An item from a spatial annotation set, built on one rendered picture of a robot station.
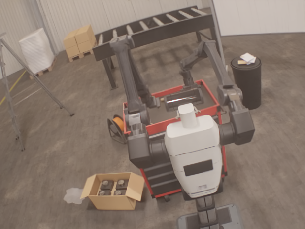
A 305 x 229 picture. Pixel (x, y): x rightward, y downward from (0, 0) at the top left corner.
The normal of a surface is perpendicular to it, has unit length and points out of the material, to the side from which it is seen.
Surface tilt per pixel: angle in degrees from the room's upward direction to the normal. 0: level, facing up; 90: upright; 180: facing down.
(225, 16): 90
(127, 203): 90
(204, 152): 90
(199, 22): 90
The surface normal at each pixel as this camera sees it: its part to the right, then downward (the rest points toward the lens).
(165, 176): 0.12, 0.50
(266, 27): -0.29, 0.58
